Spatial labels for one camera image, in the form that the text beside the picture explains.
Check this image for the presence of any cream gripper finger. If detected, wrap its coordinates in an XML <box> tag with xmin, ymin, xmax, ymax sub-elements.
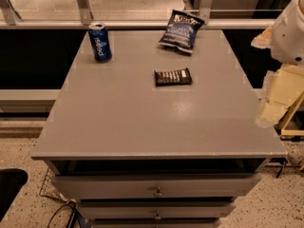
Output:
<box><xmin>256</xmin><ymin>64</ymin><xmax>304</xmax><ymax>128</ymax></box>

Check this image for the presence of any blue pepsi can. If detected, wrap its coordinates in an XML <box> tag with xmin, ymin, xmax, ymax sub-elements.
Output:
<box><xmin>88</xmin><ymin>23</ymin><xmax>112</xmax><ymax>62</ymax></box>

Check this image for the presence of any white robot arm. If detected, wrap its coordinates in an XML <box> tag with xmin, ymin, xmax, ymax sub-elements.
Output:
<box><xmin>251</xmin><ymin>0</ymin><xmax>304</xmax><ymax>128</ymax></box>

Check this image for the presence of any yellow wooden stand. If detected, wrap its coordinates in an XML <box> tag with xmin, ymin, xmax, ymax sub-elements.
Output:
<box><xmin>277</xmin><ymin>92</ymin><xmax>304</xmax><ymax>138</ymax></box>

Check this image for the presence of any black chocolate bar pack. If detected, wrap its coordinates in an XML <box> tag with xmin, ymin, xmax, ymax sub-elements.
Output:
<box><xmin>154</xmin><ymin>68</ymin><xmax>193</xmax><ymax>86</ymax></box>

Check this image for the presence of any dark blue chip bag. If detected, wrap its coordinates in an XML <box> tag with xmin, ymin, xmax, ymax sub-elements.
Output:
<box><xmin>159</xmin><ymin>9</ymin><xmax>205</xmax><ymax>53</ymax></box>

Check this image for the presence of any grey drawer cabinet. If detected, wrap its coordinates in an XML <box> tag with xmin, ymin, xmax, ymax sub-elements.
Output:
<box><xmin>32</xmin><ymin>30</ymin><xmax>286</xmax><ymax>228</ymax></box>

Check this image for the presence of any top grey drawer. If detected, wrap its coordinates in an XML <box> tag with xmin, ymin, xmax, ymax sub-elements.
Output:
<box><xmin>52</xmin><ymin>174</ymin><xmax>261</xmax><ymax>200</ymax></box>

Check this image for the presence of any grey drawer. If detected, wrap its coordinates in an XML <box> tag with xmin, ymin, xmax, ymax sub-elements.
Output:
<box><xmin>78</xmin><ymin>201</ymin><xmax>236</xmax><ymax>219</ymax></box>
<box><xmin>52</xmin><ymin>174</ymin><xmax>261</xmax><ymax>200</ymax></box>

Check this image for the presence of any metal drawer knob upper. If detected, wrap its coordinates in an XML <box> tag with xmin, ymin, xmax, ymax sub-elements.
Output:
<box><xmin>154</xmin><ymin>187</ymin><xmax>163</xmax><ymax>198</ymax></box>

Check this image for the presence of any metal drawer knob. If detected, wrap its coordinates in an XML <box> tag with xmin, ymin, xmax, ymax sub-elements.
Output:
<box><xmin>154</xmin><ymin>211</ymin><xmax>162</xmax><ymax>220</ymax></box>
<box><xmin>154</xmin><ymin>187</ymin><xmax>163</xmax><ymax>198</ymax></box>

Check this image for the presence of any metal drawer knob lower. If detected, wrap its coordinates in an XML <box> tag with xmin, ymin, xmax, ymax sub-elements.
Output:
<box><xmin>154</xmin><ymin>211</ymin><xmax>162</xmax><ymax>220</ymax></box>

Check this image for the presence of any black object at left edge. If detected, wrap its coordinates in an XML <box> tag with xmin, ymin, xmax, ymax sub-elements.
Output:
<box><xmin>0</xmin><ymin>168</ymin><xmax>29</xmax><ymax>221</ymax></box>

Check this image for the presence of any black cable on floor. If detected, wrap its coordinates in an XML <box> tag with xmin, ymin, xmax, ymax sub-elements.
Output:
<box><xmin>47</xmin><ymin>199</ymin><xmax>80</xmax><ymax>228</ymax></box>

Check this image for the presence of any wire mesh basket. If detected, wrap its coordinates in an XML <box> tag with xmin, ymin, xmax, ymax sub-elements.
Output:
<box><xmin>39</xmin><ymin>169</ymin><xmax>64</xmax><ymax>202</ymax></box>

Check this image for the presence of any metal railing frame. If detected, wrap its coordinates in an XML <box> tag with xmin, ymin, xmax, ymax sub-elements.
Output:
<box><xmin>0</xmin><ymin>0</ymin><xmax>283</xmax><ymax>29</ymax></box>

